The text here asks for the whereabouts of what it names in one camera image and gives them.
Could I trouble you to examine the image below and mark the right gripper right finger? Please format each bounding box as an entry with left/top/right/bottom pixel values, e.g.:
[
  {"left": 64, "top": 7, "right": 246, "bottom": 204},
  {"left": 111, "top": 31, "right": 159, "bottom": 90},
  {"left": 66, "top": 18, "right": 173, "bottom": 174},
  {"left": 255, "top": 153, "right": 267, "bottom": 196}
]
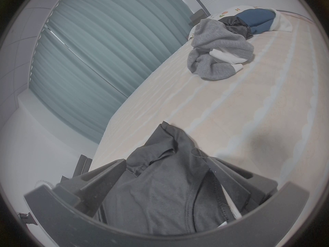
[{"left": 207, "top": 157, "right": 278, "bottom": 213}]

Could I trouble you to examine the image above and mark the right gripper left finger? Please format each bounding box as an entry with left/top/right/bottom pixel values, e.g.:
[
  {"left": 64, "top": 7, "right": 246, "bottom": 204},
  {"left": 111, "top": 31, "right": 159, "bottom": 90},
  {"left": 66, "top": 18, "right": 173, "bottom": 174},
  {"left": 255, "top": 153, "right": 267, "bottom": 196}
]
[{"left": 55, "top": 159, "right": 127, "bottom": 217}]

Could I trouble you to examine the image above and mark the bed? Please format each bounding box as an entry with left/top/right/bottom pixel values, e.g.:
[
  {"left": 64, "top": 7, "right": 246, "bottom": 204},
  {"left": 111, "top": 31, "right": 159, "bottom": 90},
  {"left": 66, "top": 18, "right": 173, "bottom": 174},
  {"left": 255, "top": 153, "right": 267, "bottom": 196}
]
[{"left": 89, "top": 0, "right": 328, "bottom": 215}]

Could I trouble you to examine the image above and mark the white printed pillow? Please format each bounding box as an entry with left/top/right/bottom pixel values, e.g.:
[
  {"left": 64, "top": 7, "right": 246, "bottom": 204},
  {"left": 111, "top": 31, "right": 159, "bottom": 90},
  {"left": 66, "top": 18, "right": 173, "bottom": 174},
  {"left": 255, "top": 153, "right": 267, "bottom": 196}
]
[{"left": 188, "top": 6, "right": 257, "bottom": 41}]

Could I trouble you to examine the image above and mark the blue-green curtain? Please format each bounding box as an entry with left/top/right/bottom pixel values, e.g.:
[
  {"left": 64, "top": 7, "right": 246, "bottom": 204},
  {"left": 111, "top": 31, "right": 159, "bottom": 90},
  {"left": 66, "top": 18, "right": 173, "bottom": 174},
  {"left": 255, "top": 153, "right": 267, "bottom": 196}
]
[
  {"left": 47, "top": 0, "right": 197, "bottom": 98},
  {"left": 28, "top": 28, "right": 129, "bottom": 144}
]

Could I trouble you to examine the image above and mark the pile of clothes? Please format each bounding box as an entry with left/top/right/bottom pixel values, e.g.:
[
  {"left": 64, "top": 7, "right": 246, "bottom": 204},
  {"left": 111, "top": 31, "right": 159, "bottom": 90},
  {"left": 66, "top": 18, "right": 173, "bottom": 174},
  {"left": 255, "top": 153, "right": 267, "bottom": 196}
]
[{"left": 187, "top": 7, "right": 293, "bottom": 80}]

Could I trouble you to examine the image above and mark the grey bedside table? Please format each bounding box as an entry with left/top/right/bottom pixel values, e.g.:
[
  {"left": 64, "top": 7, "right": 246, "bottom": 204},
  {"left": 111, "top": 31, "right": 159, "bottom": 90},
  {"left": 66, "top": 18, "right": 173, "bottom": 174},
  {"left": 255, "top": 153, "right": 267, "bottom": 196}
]
[{"left": 191, "top": 9, "right": 207, "bottom": 26}]

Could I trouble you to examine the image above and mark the black chest of drawers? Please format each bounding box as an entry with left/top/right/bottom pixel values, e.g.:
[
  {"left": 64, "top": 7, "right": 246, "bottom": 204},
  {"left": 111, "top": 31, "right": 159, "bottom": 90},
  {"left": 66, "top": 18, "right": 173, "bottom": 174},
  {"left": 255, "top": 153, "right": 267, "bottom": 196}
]
[{"left": 73, "top": 154, "right": 93, "bottom": 178}]

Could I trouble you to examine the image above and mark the black T-shirt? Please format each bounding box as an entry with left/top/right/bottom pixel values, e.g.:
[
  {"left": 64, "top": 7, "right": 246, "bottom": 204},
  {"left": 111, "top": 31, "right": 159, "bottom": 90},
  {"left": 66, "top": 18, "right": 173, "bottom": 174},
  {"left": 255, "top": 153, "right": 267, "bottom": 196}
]
[{"left": 93, "top": 121, "right": 243, "bottom": 236}]

